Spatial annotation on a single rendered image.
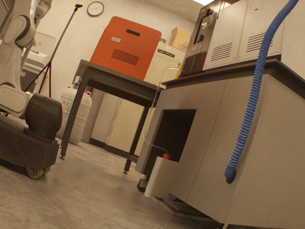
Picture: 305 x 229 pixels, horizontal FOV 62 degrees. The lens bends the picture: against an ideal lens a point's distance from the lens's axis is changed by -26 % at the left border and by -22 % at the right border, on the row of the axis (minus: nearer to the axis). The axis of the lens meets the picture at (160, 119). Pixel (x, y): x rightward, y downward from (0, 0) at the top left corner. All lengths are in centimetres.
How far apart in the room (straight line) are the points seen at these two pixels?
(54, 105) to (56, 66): 406
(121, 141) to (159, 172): 309
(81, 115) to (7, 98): 256
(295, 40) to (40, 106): 113
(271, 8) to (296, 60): 31
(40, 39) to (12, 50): 389
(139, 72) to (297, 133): 143
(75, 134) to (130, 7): 284
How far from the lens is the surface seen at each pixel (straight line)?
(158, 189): 198
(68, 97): 378
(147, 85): 224
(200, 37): 211
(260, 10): 151
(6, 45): 141
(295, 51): 127
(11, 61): 142
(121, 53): 228
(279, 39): 125
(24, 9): 150
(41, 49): 528
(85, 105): 381
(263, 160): 109
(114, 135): 499
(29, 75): 468
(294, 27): 131
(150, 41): 235
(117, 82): 223
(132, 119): 504
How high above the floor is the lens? 32
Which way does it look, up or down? 5 degrees up
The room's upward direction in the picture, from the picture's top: 19 degrees clockwise
